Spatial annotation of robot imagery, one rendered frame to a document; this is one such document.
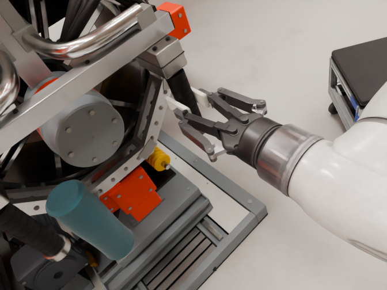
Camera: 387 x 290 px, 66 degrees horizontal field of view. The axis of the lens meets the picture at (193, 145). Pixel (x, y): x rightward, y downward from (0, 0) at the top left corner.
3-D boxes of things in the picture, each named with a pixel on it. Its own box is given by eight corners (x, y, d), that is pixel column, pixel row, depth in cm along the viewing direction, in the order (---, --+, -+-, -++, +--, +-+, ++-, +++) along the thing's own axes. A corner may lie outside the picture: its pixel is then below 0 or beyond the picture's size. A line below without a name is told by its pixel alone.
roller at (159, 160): (131, 128, 111) (123, 117, 107) (178, 166, 93) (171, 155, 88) (118, 137, 110) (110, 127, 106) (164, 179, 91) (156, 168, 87)
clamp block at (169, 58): (159, 51, 57) (148, 25, 53) (189, 64, 51) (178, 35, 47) (139, 66, 55) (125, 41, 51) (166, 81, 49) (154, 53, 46)
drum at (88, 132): (95, 102, 74) (61, 53, 64) (140, 138, 61) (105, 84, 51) (47, 137, 71) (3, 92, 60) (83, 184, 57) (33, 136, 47)
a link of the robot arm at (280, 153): (327, 166, 44) (293, 148, 48) (330, 124, 37) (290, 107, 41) (288, 210, 41) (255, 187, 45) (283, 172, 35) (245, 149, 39)
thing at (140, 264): (164, 167, 148) (157, 155, 141) (213, 208, 125) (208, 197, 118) (82, 240, 135) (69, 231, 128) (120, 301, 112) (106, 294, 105)
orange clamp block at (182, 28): (149, 44, 78) (174, 26, 80) (166, 52, 73) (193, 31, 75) (137, 19, 73) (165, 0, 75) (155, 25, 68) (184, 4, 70)
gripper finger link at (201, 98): (203, 96, 53) (206, 94, 53) (179, 84, 58) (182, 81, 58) (208, 109, 55) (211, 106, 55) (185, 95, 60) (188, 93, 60)
